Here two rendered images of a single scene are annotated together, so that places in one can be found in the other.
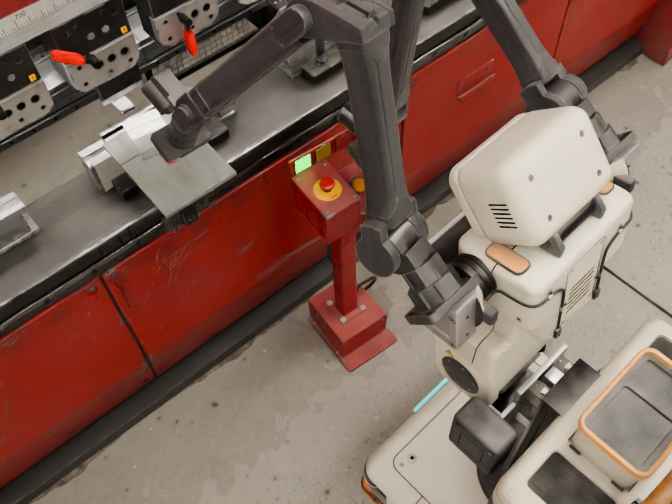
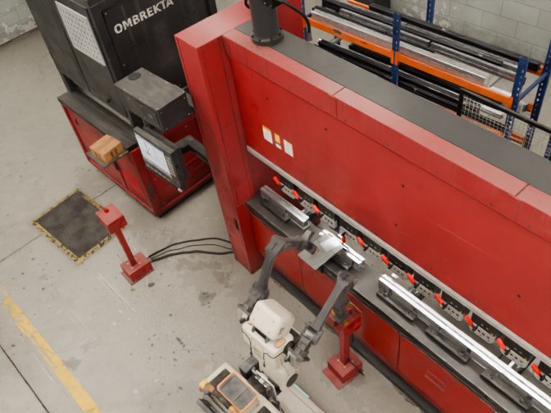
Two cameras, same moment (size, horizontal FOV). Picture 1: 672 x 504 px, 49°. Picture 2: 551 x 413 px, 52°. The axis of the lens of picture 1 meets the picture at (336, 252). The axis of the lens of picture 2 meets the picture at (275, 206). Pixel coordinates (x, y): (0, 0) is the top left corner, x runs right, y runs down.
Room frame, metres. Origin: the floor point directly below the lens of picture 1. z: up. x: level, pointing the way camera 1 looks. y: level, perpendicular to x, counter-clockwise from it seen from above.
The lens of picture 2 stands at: (0.97, -2.09, 4.08)
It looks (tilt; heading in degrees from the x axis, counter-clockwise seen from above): 47 degrees down; 93
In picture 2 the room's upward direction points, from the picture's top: 10 degrees counter-clockwise
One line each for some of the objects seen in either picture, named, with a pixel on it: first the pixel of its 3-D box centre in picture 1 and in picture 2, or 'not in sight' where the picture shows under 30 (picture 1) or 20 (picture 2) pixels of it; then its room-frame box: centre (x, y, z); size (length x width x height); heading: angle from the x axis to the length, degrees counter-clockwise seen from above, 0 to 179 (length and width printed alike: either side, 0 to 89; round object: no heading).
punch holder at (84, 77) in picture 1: (88, 37); (330, 212); (1.19, 0.46, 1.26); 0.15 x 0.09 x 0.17; 127
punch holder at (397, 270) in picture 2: not in sight; (401, 262); (1.55, -0.02, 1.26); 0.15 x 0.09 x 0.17; 127
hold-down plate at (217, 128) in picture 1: (172, 157); (334, 256); (1.18, 0.38, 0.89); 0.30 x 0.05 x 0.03; 127
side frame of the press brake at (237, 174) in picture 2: not in sight; (261, 147); (0.76, 1.33, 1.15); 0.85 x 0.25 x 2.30; 37
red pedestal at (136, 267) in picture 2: not in sight; (123, 243); (-0.57, 1.17, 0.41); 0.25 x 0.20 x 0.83; 37
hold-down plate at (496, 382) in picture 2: not in sight; (505, 389); (2.00, -0.71, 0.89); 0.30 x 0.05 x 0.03; 127
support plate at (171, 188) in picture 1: (168, 159); (320, 251); (1.09, 0.36, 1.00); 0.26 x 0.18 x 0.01; 37
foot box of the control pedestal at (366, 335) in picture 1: (351, 321); (342, 367); (1.15, -0.04, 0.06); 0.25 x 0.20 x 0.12; 32
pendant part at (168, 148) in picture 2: not in sight; (163, 156); (0.05, 1.07, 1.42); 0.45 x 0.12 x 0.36; 132
